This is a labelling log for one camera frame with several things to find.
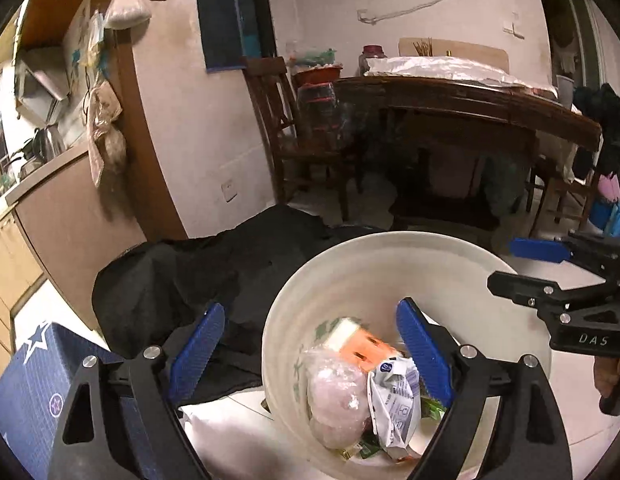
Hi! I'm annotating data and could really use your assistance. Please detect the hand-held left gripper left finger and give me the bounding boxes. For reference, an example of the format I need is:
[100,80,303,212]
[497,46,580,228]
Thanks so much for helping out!
[47,302,226,480]

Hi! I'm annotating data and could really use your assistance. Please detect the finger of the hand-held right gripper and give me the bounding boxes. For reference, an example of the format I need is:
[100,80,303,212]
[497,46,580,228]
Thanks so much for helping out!
[487,270,564,311]
[508,232,596,265]

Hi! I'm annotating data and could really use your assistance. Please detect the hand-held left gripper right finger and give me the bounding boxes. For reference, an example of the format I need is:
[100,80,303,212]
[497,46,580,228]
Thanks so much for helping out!
[395,297,574,480]

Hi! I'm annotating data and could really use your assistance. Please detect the white packet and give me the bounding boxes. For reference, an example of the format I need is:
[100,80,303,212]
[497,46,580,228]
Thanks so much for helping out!
[366,356,421,455]

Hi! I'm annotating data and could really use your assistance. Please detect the orange carton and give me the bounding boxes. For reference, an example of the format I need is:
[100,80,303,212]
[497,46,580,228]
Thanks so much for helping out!
[337,329,391,367]

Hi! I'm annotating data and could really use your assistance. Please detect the translucent plastic bag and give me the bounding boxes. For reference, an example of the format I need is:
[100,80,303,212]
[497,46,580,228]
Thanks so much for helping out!
[304,347,371,450]

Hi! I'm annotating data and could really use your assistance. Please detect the white plastic bucket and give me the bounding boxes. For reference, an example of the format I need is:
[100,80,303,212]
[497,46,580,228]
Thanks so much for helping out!
[262,231,554,480]

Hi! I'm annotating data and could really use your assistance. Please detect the person's right hand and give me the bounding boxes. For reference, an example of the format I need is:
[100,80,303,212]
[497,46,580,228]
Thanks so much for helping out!
[592,356,620,400]

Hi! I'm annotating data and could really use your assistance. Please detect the black cloth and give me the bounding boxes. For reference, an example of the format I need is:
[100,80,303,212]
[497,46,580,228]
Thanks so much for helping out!
[92,205,391,404]

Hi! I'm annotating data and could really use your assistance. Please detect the hanging dark clothes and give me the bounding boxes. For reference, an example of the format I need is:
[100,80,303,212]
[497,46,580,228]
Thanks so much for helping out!
[572,82,620,162]

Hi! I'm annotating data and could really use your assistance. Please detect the blue checked tablecloth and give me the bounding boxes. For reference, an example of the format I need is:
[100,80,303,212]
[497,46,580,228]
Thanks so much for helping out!
[0,322,136,480]

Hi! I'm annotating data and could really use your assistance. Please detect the large wooden table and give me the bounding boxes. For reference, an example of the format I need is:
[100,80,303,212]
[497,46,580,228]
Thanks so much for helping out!
[335,76,605,233]

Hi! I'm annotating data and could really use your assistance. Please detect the white plastic sheet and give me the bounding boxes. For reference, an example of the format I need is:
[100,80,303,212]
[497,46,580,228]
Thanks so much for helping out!
[365,55,527,89]

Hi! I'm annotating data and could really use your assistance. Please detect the light wooden board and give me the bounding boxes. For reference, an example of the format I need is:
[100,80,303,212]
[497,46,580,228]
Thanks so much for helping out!
[399,37,509,69]

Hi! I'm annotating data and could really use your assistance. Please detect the beige hanging bags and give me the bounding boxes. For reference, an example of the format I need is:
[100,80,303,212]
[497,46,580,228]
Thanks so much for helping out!
[87,80,128,189]

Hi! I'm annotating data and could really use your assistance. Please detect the jar with red lid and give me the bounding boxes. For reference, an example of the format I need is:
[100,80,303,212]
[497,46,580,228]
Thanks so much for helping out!
[359,45,386,76]

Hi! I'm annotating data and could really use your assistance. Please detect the steel kettle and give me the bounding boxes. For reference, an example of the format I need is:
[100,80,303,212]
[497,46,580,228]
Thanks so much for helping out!
[32,127,65,161]

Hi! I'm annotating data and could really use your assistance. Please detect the wooden chair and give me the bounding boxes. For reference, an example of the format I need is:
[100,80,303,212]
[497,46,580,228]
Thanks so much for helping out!
[241,56,363,221]

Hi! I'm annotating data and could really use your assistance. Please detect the dark plastic container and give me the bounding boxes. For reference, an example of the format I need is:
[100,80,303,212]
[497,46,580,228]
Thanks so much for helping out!
[297,82,341,142]

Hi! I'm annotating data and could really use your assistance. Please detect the red flower pot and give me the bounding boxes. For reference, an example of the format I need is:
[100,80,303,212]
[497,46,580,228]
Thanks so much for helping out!
[294,65,343,87]

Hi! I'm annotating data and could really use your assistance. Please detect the metal range hood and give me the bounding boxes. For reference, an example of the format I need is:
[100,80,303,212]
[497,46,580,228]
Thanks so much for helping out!
[14,45,73,118]

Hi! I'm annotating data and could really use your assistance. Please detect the yellow hanging plastic bag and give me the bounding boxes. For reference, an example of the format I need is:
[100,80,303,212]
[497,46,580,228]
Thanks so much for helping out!
[87,10,111,69]

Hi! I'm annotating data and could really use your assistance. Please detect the dark window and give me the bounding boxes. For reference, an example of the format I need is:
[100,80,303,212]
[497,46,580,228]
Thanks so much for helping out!
[195,0,279,73]

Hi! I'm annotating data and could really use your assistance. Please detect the white hanging plastic bag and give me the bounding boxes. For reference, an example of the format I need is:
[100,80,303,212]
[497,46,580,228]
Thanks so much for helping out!
[104,0,153,31]

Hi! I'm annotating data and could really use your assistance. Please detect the beige wall cabinet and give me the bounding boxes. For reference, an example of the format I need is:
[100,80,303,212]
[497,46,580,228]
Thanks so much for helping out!
[14,0,98,61]

